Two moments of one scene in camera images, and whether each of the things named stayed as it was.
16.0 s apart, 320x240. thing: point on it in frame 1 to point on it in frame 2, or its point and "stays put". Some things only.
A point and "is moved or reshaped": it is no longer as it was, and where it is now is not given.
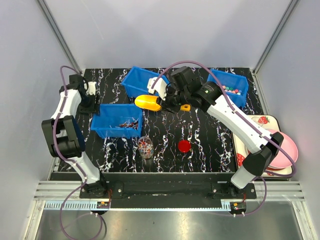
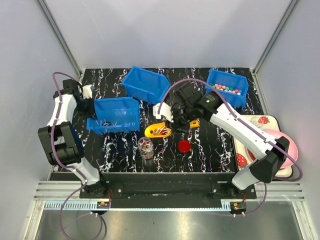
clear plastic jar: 145,146 stays put
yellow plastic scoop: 151,103 to 161,130
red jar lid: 184,146 stays put
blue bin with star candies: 136,82 stays put
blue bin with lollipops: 118,121 is moved or reshaped
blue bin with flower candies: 236,86 stays put
